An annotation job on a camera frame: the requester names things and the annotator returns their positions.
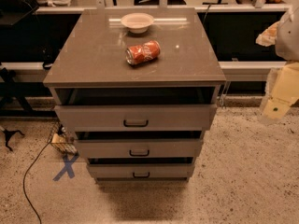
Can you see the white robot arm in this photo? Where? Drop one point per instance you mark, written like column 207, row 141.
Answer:
column 284, row 35

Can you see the blue tape cross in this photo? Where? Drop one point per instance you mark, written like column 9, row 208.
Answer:
column 67, row 169

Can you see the crushed orange soda can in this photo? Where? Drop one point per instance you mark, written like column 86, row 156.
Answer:
column 146, row 52

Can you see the white paper bowl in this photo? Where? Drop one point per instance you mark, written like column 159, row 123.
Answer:
column 137, row 23

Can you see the grey top drawer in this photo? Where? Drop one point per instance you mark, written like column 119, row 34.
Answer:
column 112, row 118

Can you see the grey drawer cabinet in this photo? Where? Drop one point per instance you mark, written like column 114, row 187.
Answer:
column 92, row 69

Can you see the wire basket on floor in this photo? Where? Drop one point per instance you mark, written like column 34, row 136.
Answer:
column 61, row 140

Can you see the black office chair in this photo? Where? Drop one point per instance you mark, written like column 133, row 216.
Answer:
column 12, row 11

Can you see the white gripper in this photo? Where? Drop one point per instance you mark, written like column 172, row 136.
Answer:
column 288, row 38

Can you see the grey bottom drawer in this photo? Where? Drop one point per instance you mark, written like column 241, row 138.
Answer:
column 141, row 171

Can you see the black stand leg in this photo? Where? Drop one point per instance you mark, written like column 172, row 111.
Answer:
column 8, row 135

